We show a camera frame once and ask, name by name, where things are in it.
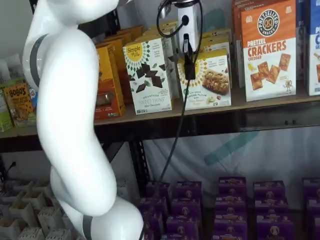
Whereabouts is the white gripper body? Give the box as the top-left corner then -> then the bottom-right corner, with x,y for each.
176,4 -> 203,55

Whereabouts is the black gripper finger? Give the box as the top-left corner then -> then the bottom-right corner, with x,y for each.
183,53 -> 197,81

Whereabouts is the white Simple Mills almond bars box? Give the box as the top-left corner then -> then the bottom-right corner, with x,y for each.
176,48 -> 232,111

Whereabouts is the white Simple Mills Sweet Thins box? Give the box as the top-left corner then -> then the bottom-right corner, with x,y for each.
122,37 -> 176,116

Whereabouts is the wooden shelf board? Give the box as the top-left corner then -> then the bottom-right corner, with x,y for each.
0,94 -> 320,139

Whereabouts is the orange yellow snack box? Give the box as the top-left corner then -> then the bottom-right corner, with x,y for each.
94,43 -> 127,121
116,24 -> 145,45
103,33 -> 135,104

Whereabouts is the orange pretzel crackers box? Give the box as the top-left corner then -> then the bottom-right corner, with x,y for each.
240,0 -> 298,103

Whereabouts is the blue and white snack box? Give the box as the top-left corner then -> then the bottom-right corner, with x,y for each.
295,0 -> 311,81
308,0 -> 320,97

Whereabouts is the purple Annie's pasta box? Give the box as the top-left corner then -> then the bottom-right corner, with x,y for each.
254,198 -> 289,217
218,176 -> 247,199
139,212 -> 165,240
175,180 -> 203,201
160,233 -> 196,240
213,213 -> 249,240
215,196 -> 248,216
145,181 -> 171,201
138,197 -> 169,216
170,198 -> 203,219
305,198 -> 320,219
255,214 -> 295,240
252,180 -> 286,201
302,177 -> 320,200
165,216 -> 200,237
312,216 -> 320,240

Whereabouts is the orange Bobo's box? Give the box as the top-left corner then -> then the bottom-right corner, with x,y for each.
8,81 -> 39,128

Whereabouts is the green snack box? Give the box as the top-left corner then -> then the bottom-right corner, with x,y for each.
0,84 -> 15,133

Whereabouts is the white carton box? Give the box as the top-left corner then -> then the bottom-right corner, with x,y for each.
44,228 -> 74,240
17,226 -> 46,240
37,206 -> 67,235

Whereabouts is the white package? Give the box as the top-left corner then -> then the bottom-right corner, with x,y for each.
0,53 -> 25,85

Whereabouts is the silver metal wrist mount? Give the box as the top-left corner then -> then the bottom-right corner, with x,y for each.
159,0 -> 201,19

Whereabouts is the black metal shelf rack frame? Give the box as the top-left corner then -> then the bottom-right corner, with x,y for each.
0,0 -> 320,187

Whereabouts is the long black cable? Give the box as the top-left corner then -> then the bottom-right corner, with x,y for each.
156,78 -> 188,186

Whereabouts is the black wall plug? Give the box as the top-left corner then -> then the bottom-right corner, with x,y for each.
5,161 -> 18,174

